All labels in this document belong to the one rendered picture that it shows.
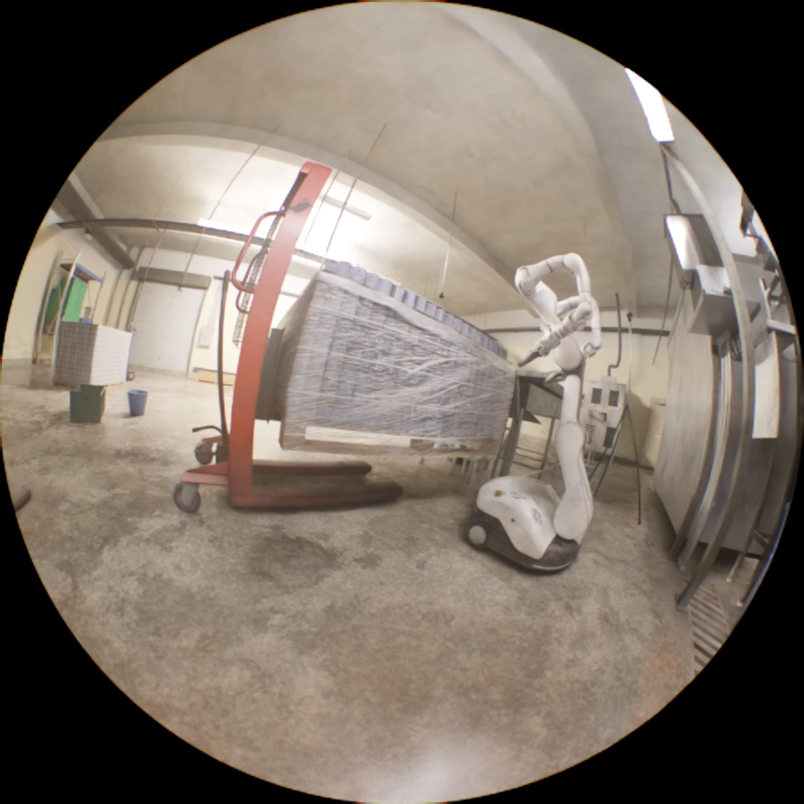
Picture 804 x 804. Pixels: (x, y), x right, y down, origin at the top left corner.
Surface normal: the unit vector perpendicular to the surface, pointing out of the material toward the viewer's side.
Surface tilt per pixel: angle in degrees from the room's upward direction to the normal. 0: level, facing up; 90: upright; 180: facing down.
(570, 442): 90
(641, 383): 90
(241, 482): 90
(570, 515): 90
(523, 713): 0
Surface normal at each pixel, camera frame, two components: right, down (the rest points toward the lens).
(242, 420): 0.59, 0.14
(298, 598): 0.18, -0.98
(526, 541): -0.77, -0.11
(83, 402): 0.89, 0.18
